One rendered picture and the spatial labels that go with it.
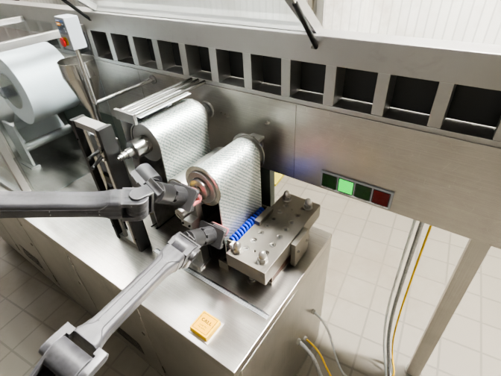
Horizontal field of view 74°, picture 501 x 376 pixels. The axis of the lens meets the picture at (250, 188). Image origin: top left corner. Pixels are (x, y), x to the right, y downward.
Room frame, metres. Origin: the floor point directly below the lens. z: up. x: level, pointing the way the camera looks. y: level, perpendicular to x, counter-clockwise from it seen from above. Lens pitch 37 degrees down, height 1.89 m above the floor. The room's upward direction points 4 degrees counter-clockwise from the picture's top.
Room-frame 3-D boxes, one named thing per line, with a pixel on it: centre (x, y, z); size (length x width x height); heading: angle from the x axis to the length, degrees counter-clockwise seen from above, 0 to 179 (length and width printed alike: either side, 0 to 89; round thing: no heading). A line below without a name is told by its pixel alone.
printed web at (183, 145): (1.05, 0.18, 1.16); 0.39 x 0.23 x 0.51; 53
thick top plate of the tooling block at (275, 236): (0.89, -0.09, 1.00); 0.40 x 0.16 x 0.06; 143
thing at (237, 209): (0.93, 0.03, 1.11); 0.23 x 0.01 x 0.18; 143
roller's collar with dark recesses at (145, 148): (1.00, 0.37, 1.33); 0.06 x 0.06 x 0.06; 53
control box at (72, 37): (1.23, 0.57, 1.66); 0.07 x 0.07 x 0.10; 47
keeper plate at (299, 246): (0.85, -0.17, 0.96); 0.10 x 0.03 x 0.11; 143
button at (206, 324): (0.59, 0.17, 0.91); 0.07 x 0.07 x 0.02; 53
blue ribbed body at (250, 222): (0.92, 0.02, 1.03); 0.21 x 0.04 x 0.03; 143
